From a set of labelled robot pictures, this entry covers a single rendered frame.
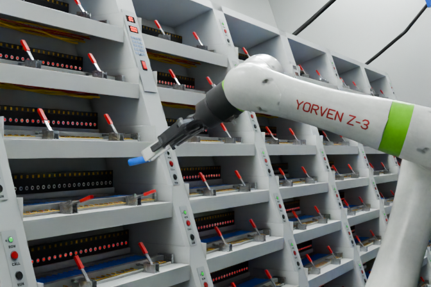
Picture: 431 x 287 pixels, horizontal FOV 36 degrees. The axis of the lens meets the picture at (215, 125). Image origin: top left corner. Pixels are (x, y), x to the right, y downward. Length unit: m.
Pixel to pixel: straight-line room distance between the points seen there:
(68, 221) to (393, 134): 0.77
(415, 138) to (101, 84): 0.92
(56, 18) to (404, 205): 1.03
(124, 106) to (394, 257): 0.97
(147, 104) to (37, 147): 0.53
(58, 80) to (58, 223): 0.39
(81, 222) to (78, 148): 0.20
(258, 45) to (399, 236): 2.05
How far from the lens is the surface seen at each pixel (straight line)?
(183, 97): 2.27
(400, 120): 1.40
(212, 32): 2.75
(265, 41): 3.41
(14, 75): 1.66
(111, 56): 2.13
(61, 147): 1.68
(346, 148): 3.72
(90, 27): 1.98
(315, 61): 4.05
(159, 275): 1.84
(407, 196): 1.55
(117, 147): 1.85
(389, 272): 1.53
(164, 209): 1.95
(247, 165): 2.63
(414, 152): 1.41
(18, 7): 1.78
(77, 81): 1.83
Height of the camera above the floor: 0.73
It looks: 11 degrees up
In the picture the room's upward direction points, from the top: 17 degrees counter-clockwise
